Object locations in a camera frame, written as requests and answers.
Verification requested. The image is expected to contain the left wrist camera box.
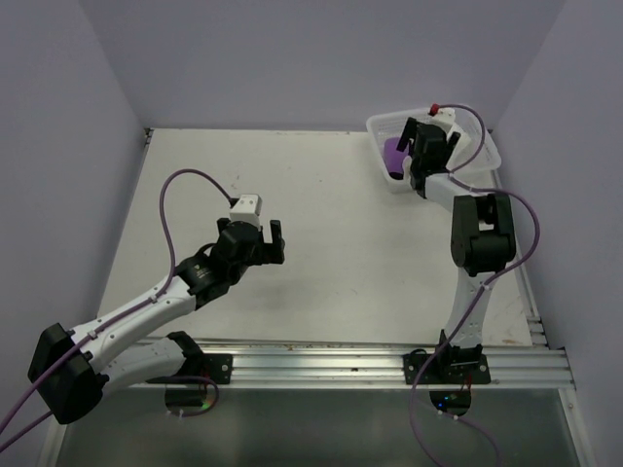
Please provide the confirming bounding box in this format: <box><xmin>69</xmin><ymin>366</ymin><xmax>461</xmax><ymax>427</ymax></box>
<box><xmin>229</xmin><ymin>194</ymin><xmax>263</xmax><ymax>231</ymax></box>

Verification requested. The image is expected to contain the aluminium mounting rail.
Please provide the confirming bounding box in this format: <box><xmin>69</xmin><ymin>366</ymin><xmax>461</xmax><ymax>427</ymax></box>
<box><xmin>130</xmin><ymin>340</ymin><xmax>575</xmax><ymax>390</ymax></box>

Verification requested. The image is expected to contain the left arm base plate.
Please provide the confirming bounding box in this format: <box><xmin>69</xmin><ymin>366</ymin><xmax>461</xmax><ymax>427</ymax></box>
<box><xmin>172</xmin><ymin>353</ymin><xmax>234</xmax><ymax>384</ymax></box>

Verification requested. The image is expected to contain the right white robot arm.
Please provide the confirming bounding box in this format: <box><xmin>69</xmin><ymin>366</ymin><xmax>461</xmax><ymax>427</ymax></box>
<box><xmin>397</xmin><ymin>117</ymin><xmax>516</xmax><ymax>384</ymax></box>

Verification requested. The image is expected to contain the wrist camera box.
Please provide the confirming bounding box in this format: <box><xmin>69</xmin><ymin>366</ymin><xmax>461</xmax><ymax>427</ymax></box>
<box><xmin>229</xmin><ymin>194</ymin><xmax>263</xmax><ymax>231</ymax></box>
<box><xmin>427</xmin><ymin>103</ymin><xmax>456</xmax><ymax>132</ymax></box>

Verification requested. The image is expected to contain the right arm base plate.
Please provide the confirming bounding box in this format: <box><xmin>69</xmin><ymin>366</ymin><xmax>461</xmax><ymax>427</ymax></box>
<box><xmin>402</xmin><ymin>345</ymin><xmax>492</xmax><ymax>385</ymax></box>

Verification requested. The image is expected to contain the white towel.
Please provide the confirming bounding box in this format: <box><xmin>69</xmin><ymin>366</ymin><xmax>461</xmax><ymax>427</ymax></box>
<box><xmin>447</xmin><ymin>123</ymin><xmax>473</xmax><ymax>170</ymax></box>

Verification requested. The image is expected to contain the purple microfiber towel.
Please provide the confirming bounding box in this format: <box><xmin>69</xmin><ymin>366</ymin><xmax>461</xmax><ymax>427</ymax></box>
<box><xmin>383</xmin><ymin>136</ymin><xmax>413</xmax><ymax>181</ymax></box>

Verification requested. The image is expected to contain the white perforated plastic basket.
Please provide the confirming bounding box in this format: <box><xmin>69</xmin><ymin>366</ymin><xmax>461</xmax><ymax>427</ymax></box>
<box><xmin>366</xmin><ymin>107</ymin><xmax>501</xmax><ymax>194</ymax></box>

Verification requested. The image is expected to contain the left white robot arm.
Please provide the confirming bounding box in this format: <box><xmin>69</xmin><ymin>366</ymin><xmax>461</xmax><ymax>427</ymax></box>
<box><xmin>27</xmin><ymin>218</ymin><xmax>285</xmax><ymax>425</ymax></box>

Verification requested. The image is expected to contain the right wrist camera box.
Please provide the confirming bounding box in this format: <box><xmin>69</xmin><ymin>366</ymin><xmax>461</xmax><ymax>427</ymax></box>
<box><xmin>427</xmin><ymin>103</ymin><xmax>456</xmax><ymax>132</ymax></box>

